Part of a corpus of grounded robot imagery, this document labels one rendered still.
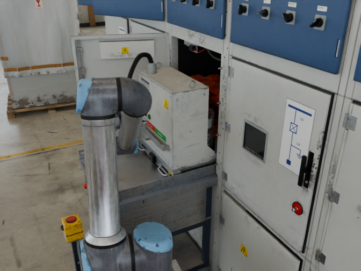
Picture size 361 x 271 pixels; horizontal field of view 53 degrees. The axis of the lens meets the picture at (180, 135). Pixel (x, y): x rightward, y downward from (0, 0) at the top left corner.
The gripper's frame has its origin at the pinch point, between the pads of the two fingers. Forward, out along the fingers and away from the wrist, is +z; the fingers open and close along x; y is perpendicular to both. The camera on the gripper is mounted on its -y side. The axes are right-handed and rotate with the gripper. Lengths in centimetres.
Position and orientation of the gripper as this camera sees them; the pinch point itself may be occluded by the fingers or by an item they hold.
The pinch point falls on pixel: (144, 120)
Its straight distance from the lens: 199.2
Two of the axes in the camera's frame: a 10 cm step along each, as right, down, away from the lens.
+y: 6.7, 3.2, -6.7
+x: 2.0, -9.5, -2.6
